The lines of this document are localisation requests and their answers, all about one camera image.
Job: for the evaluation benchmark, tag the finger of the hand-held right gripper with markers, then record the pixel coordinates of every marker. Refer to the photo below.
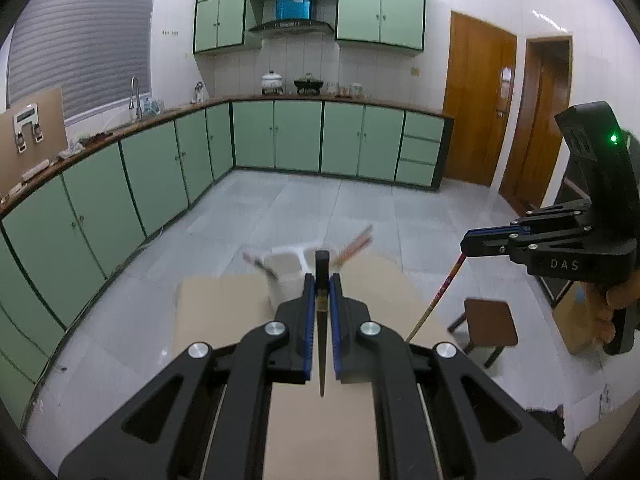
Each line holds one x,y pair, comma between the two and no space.
492,233
485,247

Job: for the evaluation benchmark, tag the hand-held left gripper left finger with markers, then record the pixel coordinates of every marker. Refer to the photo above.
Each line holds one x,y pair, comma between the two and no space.
309,320

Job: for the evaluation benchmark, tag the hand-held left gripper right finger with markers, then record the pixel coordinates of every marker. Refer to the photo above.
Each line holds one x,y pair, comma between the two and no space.
337,320

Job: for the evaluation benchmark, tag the dark chopstick with metal band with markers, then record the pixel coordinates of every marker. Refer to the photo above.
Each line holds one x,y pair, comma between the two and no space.
322,320
261,266

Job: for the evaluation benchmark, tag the white utensil holder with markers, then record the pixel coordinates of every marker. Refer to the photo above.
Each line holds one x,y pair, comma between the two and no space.
285,285

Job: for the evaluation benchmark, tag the person's right hand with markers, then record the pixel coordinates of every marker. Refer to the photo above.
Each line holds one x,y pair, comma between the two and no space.
622,297

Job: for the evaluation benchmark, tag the brown wooden stool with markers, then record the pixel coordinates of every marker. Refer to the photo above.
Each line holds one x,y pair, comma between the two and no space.
487,322

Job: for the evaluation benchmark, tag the beige lace-edged tablecloth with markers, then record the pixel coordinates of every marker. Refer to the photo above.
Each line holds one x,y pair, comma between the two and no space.
320,435

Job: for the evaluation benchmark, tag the closed wooden door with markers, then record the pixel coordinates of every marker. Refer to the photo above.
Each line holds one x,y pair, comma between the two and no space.
475,100

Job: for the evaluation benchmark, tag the glass jars on counter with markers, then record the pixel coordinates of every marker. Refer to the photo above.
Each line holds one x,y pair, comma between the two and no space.
345,90

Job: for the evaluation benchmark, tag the black wok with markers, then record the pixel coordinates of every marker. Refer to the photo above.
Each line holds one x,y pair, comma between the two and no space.
307,85

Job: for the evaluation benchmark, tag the green lower kitchen cabinets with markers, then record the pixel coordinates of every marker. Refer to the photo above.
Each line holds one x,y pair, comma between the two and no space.
100,210

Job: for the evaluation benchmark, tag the white cooking pot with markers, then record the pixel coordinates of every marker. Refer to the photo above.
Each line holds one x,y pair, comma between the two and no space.
272,82

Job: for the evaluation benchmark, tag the green upper kitchen cabinet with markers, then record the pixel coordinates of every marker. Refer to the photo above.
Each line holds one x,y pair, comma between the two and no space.
220,15
380,10

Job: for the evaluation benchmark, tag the glass kettle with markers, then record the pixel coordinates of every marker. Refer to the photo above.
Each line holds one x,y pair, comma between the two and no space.
199,92

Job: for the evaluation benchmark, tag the kitchen faucet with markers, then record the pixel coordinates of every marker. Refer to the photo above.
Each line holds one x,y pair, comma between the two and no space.
135,100

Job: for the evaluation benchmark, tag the range hood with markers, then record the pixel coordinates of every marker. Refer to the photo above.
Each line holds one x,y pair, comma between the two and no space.
292,15

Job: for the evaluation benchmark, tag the brown cardboard board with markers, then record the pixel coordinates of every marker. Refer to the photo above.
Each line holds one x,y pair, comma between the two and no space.
50,160

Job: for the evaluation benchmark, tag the white device on board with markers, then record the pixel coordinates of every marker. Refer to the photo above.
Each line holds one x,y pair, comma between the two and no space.
27,120

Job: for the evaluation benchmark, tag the grey window blind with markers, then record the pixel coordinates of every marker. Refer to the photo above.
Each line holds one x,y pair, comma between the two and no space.
80,40

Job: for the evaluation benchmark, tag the wooden door in frame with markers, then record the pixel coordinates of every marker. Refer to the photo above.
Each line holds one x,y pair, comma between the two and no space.
540,125

